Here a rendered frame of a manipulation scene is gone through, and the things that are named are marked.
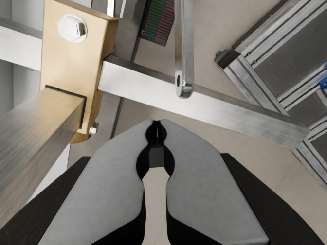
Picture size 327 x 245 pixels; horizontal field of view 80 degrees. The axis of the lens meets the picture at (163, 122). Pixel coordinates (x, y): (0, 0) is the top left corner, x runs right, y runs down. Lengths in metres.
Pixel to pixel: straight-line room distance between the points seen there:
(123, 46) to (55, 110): 0.21
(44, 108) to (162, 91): 0.10
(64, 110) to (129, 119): 1.03
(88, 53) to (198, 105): 0.12
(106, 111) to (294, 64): 0.83
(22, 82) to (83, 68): 0.35
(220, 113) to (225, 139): 1.11
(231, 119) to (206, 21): 0.87
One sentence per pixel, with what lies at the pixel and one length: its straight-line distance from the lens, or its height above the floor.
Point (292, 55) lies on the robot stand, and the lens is 1.01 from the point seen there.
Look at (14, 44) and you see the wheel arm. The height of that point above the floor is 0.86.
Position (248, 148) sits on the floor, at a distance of 1.43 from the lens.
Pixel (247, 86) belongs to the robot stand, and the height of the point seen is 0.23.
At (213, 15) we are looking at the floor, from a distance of 1.08.
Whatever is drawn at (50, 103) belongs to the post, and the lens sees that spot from 0.19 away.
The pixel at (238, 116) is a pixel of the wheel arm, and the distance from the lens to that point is 0.23.
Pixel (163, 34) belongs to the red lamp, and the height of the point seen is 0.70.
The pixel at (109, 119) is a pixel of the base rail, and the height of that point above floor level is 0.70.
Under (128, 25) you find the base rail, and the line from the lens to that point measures 0.35.
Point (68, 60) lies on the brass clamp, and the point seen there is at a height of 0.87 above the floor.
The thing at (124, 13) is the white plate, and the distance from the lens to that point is 0.26.
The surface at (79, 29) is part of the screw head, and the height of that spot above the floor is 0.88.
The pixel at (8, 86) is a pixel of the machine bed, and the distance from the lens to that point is 0.54.
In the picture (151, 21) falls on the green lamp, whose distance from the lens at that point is 0.34.
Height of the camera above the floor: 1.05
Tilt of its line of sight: 61 degrees down
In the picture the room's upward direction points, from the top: 178 degrees clockwise
